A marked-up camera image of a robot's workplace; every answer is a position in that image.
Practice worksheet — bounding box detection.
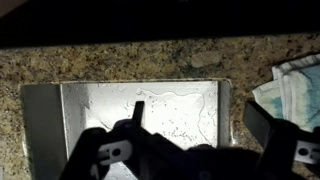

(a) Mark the white and blue dish towel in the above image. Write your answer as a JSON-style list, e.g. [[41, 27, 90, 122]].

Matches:
[[252, 54, 320, 132]]

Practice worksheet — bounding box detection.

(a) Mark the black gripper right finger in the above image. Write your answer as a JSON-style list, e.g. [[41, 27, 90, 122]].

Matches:
[[243, 101, 274, 148]]

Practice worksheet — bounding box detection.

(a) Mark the stainless steel sink basin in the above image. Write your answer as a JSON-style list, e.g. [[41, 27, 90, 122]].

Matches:
[[22, 80, 231, 180]]

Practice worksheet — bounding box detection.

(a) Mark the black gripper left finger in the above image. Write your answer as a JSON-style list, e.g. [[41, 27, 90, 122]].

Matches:
[[132, 101, 145, 127]]

